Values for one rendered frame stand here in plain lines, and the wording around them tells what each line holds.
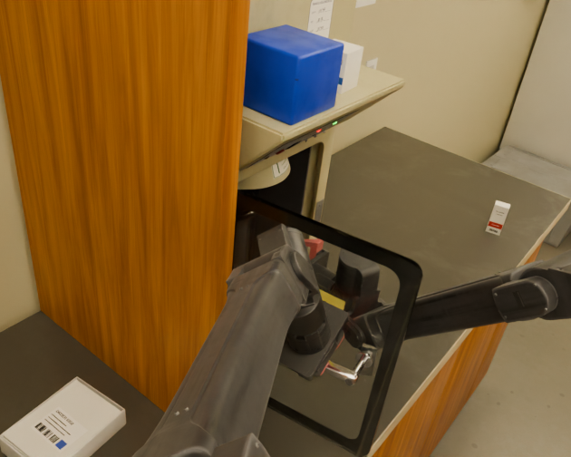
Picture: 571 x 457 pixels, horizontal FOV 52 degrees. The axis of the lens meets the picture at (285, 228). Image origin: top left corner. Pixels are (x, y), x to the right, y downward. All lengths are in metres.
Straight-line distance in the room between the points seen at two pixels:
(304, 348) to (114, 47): 0.45
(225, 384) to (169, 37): 0.44
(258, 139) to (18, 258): 0.67
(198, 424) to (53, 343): 0.93
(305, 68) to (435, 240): 0.99
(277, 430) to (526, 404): 1.71
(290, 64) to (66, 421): 0.68
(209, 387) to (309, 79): 0.46
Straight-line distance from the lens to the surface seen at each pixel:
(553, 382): 2.83
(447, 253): 1.62
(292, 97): 0.74
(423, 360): 1.29
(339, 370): 0.85
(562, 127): 3.92
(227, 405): 0.38
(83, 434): 1.06
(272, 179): 1.01
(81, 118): 0.91
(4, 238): 1.24
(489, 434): 2.50
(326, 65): 0.78
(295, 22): 0.89
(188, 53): 0.70
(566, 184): 3.72
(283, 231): 0.72
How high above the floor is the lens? 1.82
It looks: 34 degrees down
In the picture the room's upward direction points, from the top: 7 degrees clockwise
